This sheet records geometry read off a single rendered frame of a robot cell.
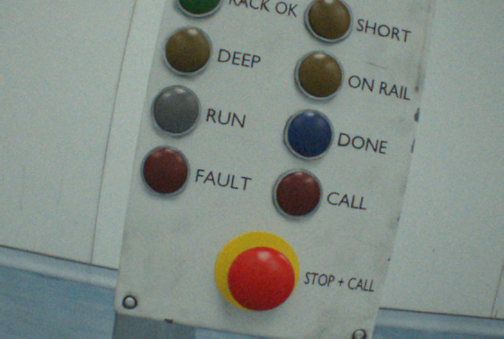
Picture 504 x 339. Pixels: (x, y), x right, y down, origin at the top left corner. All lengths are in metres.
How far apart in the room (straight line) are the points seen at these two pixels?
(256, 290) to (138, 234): 0.08
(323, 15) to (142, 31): 3.61
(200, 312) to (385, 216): 0.13
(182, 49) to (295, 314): 0.18
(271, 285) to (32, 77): 3.70
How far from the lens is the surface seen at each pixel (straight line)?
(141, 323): 0.56
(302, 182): 0.47
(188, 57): 0.46
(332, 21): 0.47
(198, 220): 0.48
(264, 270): 0.46
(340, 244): 0.49
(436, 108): 4.33
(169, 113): 0.46
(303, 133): 0.47
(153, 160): 0.46
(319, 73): 0.47
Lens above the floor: 1.07
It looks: 3 degrees down
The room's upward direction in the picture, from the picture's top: 10 degrees clockwise
